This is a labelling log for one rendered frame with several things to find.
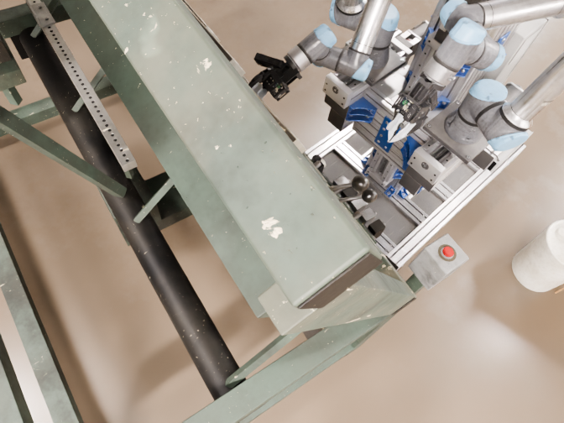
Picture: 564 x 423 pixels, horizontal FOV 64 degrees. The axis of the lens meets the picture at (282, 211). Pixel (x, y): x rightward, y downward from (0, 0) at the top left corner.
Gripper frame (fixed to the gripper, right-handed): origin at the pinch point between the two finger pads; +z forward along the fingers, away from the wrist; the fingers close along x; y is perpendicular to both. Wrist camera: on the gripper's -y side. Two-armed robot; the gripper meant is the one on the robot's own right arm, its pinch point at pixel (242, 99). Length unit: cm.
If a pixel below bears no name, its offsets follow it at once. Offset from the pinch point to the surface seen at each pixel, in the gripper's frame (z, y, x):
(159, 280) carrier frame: 67, 25, 19
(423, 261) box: -14, 72, 48
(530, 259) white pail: -62, 93, 155
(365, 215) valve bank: -7, 42, 57
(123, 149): 44.5, -14.4, -2.6
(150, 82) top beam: 1, 47, -82
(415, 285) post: -6, 75, 69
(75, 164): 59, -16, -12
